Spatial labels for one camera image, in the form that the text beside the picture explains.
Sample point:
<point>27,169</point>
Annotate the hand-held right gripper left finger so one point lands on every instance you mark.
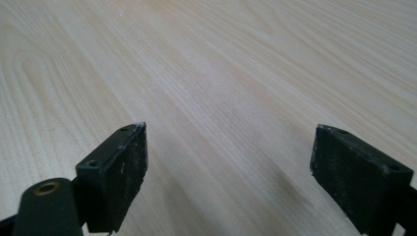
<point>113,178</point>

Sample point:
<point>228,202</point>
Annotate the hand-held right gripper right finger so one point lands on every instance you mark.
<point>355,178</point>

